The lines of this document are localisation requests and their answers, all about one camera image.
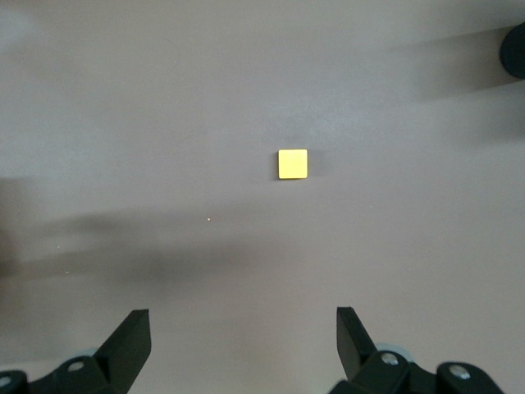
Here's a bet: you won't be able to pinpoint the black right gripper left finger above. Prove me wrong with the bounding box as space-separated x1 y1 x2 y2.
0 308 153 394

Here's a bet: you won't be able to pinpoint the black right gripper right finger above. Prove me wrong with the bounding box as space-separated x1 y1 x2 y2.
330 305 504 394

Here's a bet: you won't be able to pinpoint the black round shoe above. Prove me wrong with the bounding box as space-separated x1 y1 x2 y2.
498 20 525 81

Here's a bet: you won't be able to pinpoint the brown table cloth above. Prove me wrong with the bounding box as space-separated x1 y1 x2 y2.
0 0 525 394

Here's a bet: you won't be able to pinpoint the yellow block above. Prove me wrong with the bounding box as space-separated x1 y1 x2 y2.
277 148 309 181

